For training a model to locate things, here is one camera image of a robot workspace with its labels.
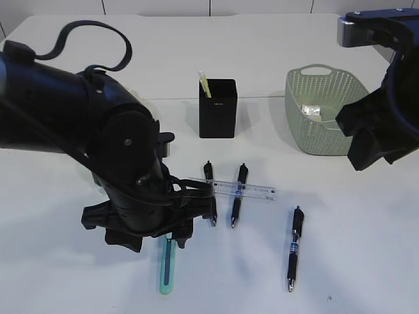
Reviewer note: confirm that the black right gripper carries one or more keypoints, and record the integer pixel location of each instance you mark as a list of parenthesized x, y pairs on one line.
[(375, 133)]

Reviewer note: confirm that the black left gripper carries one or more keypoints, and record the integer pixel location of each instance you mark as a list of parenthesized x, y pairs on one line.
[(127, 220)]

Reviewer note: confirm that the green utility knife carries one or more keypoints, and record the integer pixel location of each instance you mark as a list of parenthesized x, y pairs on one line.
[(167, 265)]

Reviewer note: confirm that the yellow white waste paper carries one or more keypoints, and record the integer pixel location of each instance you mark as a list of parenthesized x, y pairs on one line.
[(312, 112)]

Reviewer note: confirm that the yellow utility knife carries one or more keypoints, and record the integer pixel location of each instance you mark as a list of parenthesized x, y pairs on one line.
[(204, 83)]

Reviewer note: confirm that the clear plastic water bottle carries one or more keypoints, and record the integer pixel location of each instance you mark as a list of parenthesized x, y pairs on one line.
[(98, 184)]

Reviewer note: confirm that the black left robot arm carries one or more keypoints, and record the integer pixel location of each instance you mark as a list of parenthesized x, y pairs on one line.
[(96, 121)]

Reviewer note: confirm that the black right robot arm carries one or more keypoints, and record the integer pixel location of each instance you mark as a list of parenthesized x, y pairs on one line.
[(397, 29)]

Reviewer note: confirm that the green plastic woven basket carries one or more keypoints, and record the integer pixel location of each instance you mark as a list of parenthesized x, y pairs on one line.
[(314, 124)]

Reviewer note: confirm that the black pen left of pair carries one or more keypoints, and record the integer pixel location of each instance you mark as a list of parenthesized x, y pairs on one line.
[(208, 173)]

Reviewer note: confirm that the black pen of pair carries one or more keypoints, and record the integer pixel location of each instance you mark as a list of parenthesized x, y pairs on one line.
[(208, 173), (242, 178)]

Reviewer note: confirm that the black pen right of pair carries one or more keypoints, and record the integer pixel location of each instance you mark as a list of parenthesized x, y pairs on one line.
[(242, 178)]

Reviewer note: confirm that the black pen lower right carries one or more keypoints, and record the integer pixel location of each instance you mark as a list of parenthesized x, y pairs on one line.
[(298, 219)]

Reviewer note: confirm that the clear plastic ruler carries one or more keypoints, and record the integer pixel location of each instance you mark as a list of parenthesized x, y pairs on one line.
[(250, 191)]

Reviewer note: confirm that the black square pen holder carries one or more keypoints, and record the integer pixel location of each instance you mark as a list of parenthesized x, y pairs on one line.
[(217, 115)]

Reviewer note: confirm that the green wavy glass plate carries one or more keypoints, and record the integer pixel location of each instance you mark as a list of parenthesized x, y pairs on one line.
[(136, 95)]

